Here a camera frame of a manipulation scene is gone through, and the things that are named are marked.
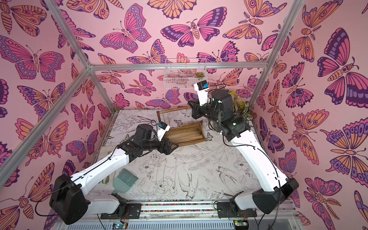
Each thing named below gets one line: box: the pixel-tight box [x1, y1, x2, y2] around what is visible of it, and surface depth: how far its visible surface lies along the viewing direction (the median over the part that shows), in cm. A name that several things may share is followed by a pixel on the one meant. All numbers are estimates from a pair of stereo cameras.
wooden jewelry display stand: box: [156, 105, 206, 147], surface depth 105 cm
